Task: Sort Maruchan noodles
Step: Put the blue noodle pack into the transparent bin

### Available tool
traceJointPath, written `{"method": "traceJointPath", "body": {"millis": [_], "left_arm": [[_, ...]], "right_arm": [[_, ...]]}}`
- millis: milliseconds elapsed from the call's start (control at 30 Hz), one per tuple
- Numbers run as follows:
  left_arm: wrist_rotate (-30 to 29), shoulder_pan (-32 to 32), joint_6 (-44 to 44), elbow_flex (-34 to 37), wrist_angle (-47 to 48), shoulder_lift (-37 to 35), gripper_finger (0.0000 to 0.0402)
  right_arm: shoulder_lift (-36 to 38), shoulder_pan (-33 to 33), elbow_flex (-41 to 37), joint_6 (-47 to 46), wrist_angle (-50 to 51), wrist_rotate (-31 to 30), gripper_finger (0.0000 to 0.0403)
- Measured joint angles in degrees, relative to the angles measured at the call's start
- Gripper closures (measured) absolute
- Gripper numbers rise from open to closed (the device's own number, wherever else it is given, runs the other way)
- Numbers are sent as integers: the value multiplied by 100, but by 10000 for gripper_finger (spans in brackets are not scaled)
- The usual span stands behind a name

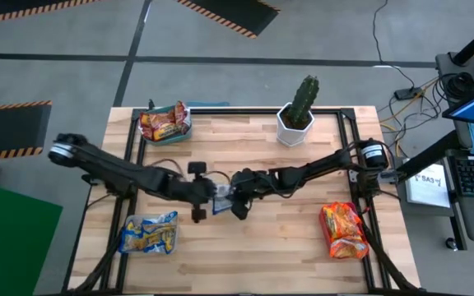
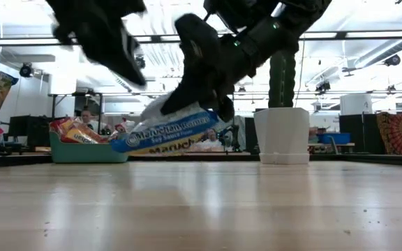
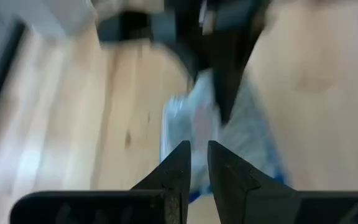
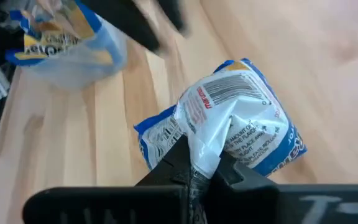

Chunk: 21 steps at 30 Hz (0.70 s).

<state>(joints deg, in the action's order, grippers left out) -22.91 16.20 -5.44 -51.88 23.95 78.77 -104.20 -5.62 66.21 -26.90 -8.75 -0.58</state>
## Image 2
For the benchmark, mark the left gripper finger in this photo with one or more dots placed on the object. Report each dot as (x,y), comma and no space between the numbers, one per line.
(127,68)

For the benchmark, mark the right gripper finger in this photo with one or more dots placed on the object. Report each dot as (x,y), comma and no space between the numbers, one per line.
(226,109)
(183,102)

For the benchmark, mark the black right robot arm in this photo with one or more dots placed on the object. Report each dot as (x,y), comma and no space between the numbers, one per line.
(291,21)

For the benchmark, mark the black background robot arm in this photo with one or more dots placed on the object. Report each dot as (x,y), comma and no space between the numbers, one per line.
(230,137)

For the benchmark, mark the black ceiling spotlight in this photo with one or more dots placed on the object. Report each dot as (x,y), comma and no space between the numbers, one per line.
(26,69)
(393,60)
(323,86)
(139,62)

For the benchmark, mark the white hexagonal plant pot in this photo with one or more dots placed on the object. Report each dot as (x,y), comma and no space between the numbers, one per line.
(281,134)

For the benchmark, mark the teal plastic bin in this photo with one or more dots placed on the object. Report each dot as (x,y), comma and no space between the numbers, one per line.
(89,153)

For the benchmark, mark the blue storage bin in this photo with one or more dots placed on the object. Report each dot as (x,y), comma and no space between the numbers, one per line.
(333,138)

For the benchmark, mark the white round column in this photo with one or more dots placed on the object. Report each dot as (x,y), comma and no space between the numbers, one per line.
(356,104)

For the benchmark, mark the orange patterned tapestry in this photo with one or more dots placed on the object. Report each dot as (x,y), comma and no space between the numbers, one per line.
(393,132)

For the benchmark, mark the black background station frame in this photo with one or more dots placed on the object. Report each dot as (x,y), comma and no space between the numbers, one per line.
(52,104)

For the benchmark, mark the black overhead frame bar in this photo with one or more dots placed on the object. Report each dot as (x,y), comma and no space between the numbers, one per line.
(361,35)

